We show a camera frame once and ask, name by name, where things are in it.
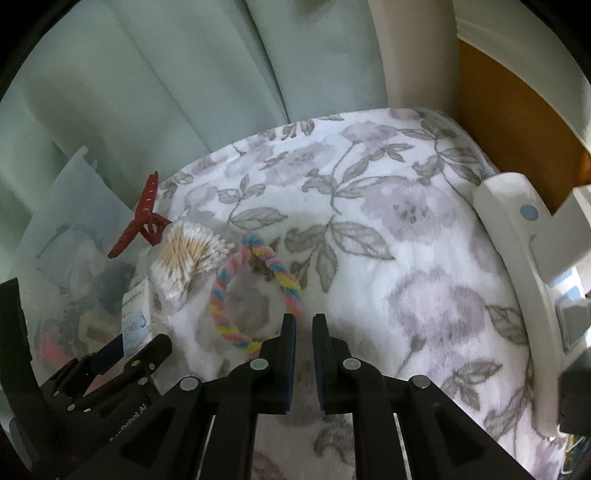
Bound floral white blanket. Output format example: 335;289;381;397
156;109;565;479

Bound cotton swab bundle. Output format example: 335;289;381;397
149;220;236;304

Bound green curtain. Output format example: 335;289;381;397
1;1;387;271

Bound small blue white box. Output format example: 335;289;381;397
121;278;152;358

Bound orange wooden bed frame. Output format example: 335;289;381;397
459;41;590;212

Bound red hair claw clip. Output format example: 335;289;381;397
107;171;171;259

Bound black power adapter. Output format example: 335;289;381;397
559;349;591;437

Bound clear plastic storage bin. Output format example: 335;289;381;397
11;147;145;382

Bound rainbow yarn hair tie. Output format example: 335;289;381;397
208;232;306;360

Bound white power strip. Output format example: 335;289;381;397
473;172;590;438

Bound white bed headboard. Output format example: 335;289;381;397
368;0;591;153

